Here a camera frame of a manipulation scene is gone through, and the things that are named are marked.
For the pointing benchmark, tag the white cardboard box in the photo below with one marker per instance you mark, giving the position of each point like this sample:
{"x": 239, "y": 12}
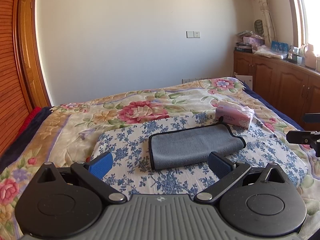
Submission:
{"x": 247, "y": 79}

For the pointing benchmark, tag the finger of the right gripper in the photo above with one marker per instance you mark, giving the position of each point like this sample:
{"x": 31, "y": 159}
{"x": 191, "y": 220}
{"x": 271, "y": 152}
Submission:
{"x": 311, "y": 118}
{"x": 302, "y": 137}

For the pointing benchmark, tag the white wall switch socket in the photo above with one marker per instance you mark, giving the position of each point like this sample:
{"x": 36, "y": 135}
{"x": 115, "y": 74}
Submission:
{"x": 192, "y": 34}

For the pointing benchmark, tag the wooden slatted wardrobe door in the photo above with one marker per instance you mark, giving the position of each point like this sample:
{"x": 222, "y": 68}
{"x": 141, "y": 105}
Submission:
{"x": 15, "y": 99}

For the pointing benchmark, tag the low wall socket row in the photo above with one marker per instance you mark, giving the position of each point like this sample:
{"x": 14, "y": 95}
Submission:
{"x": 194, "y": 79}

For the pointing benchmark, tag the floral beige curtain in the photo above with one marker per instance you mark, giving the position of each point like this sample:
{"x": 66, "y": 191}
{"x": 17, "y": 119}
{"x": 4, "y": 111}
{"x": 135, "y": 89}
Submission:
{"x": 268, "y": 25}

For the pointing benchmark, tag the blue floral white pillow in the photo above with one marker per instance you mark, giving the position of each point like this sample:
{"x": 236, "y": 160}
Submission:
{"x": 132, "y": 173}

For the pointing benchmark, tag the pink cotton tissue pack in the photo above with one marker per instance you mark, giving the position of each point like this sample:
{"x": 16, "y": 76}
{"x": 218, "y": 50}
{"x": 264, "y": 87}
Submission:
{"x": 234, "y": 114}

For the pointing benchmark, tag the wooden side cabinet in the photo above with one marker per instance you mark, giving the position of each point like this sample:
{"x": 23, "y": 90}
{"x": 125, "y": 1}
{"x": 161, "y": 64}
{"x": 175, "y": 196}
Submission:
{"x": 289, "y": 88}

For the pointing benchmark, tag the clutter pile on cabinet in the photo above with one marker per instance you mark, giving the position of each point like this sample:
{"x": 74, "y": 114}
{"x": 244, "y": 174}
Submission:
{"x": 249, "y": 41}

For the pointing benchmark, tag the blue picture card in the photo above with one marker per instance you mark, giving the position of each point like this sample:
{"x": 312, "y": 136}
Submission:
{"x": 280, "y": 47}

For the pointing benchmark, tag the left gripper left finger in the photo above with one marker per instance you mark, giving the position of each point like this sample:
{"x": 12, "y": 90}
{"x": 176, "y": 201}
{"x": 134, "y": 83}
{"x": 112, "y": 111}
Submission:
{"x": 90, "y": 175}

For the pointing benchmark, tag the floral bed blanket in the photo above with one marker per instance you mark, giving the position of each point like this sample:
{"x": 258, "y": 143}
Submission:
{"x": 121, "y": 124}

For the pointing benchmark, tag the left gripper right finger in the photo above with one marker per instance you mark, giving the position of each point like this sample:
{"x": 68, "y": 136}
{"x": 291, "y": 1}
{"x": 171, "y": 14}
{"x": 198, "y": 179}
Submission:
{"x": 229, "y": 174}

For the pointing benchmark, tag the purple grey microfiber towel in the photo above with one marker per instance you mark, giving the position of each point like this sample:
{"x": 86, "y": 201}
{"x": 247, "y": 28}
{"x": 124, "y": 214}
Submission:
{"x": 192, "y": 146}

